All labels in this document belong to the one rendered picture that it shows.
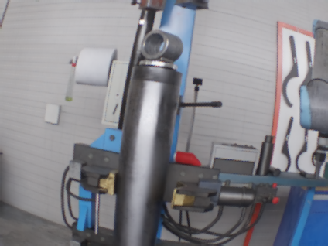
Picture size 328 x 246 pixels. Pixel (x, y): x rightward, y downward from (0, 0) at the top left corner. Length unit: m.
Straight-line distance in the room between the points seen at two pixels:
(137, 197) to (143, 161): 0.17
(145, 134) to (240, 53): 2.27
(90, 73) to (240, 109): 1.59
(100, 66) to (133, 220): 1.22
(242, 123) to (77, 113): 1.44
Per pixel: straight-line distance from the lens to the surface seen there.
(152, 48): 2.14
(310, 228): 3.12
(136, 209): 2.02
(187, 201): 1.97
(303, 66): 4.19
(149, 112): 1.98
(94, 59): 2.95
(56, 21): 4.44
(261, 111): 4.09
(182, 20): 2.52
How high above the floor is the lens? 1.28
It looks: level
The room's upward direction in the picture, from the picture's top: 9 degrees clockwise
